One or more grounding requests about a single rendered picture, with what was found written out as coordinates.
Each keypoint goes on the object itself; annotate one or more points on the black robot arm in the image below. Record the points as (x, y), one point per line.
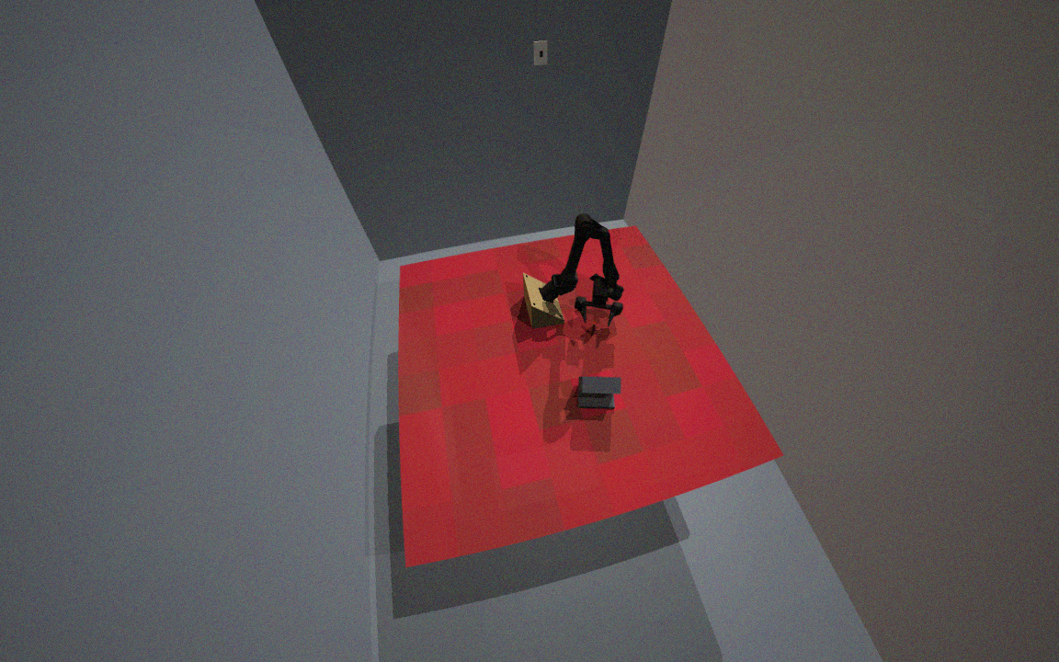
(564, 282)

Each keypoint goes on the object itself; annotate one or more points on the grey flat panel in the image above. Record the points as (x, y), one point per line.
(597, 392)

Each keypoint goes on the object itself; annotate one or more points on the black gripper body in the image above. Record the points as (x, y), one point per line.
(598, 302)

